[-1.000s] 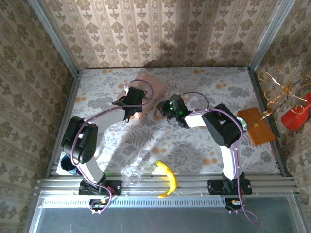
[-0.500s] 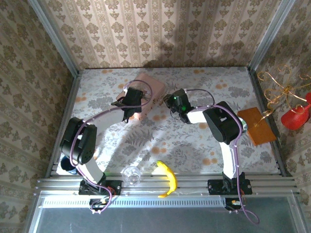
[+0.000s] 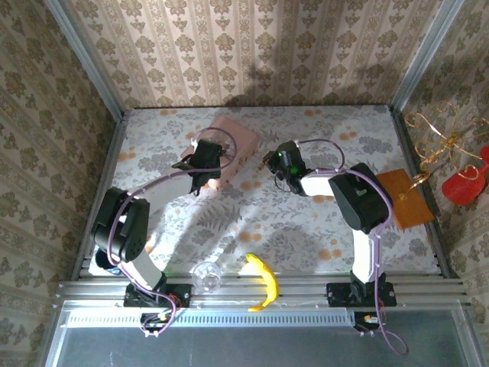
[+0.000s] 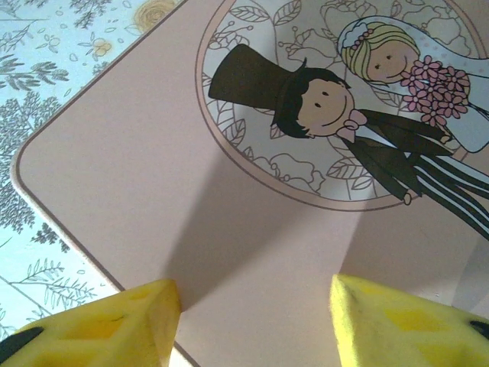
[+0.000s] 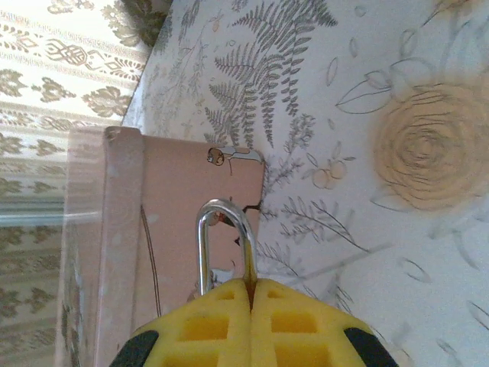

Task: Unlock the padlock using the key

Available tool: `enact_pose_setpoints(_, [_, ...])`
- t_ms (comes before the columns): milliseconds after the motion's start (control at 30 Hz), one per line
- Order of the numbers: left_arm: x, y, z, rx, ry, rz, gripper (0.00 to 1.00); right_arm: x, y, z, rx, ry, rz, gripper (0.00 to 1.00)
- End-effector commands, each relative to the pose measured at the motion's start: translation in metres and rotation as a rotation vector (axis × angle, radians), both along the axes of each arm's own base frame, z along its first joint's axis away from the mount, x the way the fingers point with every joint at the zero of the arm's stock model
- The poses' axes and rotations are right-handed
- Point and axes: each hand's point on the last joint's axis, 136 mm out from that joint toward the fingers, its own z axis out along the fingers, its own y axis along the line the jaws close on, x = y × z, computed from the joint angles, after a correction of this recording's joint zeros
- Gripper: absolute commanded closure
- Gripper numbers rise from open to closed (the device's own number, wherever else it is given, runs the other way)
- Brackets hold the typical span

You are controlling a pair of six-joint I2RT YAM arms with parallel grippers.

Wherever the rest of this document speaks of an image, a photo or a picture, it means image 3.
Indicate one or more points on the pink box with couple picture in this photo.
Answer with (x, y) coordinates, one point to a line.
(240, 141)

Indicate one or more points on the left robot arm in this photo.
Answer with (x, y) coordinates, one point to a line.
(122, 225)

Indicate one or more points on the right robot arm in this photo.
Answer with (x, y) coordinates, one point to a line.
(363, 199)

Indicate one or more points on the floral table cover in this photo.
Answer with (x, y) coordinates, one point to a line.
(298, 237)

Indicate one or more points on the yellow banana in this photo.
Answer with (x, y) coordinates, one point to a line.
(267, 275)

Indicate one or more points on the clear glass cup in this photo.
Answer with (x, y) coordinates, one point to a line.
(206, 278)

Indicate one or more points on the orange wooden board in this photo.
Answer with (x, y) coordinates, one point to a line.
(412, 202)

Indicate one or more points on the blue cup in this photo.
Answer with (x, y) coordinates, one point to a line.
(103, 262)

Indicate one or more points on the black connector board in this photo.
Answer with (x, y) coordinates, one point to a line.
(154, 322)
(368, 321)

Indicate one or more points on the grey metal panel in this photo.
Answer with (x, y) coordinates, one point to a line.
(248, 348)

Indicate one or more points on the aluminium side rail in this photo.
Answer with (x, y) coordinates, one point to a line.
(111, 153)
(409, 153)

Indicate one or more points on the aluminium front rail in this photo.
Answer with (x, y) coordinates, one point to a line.
(302, 292)

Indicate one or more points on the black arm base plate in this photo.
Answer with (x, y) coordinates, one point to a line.
(336, 296)
(183, 296)

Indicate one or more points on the aluminium frame post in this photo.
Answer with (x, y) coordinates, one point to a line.
(88, 61)
(425, 53)

